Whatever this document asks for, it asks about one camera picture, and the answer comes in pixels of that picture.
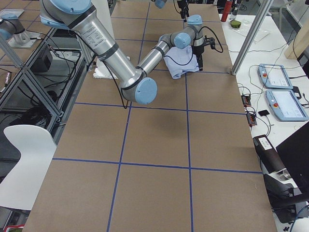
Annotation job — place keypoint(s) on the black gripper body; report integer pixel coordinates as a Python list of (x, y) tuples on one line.
[(182, 5), (199, 50)]

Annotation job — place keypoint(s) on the blue teach pendant red button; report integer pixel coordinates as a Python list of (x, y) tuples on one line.
[(274, 76)]

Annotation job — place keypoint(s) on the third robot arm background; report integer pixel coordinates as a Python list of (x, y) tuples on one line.
[(12, 30)]

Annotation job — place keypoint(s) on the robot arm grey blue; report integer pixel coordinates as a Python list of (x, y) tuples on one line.
[(161, 3), (80, 16)]

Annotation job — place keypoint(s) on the aluminium frame side table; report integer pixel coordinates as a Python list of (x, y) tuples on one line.
[(43, 92)]

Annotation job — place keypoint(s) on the orange black usb hub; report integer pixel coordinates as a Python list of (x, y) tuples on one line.
[(246, 100)]

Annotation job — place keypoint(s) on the aluminium extrusion camera post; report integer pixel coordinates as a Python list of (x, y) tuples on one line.
[(258, 20)]

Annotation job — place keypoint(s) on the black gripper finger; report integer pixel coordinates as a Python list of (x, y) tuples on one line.
[(187, 12), (200, 65), (183, 16)]

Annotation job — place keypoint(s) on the red cylindrical thermos bottle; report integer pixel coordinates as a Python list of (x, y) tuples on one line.
[(226, 10)]

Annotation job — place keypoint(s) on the brown table mat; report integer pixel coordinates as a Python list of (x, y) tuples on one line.
[(184, 163)]

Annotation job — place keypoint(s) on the blue striped button shirt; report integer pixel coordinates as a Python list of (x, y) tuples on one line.
[(181, 61)]

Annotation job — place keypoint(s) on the black monitor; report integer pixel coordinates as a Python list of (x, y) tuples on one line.
[(294, 153)]

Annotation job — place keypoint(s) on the clear plastic MiNi bag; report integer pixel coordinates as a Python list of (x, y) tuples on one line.
[(246, 26)]

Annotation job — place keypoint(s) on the black smartphone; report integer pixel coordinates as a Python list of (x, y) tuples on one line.
[(263, 113)]

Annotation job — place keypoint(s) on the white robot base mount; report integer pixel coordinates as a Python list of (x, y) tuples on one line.
[(101, 71)]

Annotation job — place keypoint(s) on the white chair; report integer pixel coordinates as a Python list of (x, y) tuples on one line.
[(21, 186)]

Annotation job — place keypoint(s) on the black box with label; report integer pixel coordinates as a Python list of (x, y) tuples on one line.
[(269, 159)]

